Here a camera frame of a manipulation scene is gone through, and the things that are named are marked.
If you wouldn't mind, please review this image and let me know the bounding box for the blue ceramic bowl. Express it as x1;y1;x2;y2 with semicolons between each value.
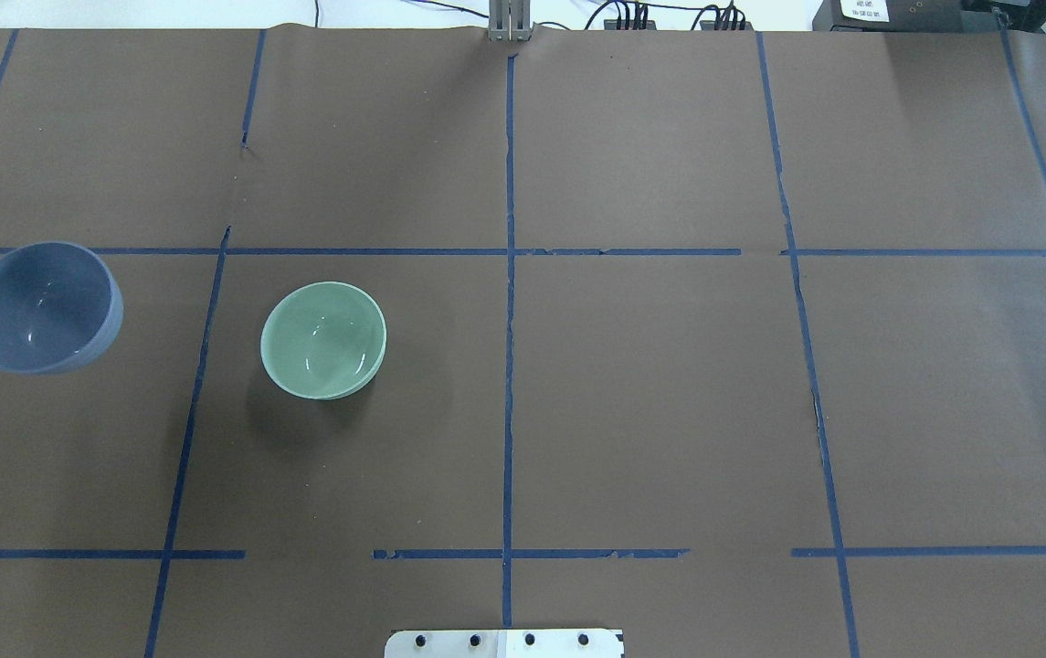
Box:
0;241;124;376

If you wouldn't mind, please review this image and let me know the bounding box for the green ceramic bowl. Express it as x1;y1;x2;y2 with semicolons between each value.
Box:
259;281;388;400

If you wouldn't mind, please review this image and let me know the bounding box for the black power strip left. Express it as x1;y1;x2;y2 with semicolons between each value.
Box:
602;12;657;32

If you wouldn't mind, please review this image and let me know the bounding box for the brown paper table cover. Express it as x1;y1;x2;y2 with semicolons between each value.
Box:
0;25;1046;657

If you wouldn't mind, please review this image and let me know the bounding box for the black box with label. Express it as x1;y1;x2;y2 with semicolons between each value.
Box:
811;1;999;35

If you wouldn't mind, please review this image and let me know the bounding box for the white metal base plate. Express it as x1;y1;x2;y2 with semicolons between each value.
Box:
384;628;626;657

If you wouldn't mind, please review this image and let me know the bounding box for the grey aluminium frame post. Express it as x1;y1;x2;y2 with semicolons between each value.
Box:
488;0;535;42

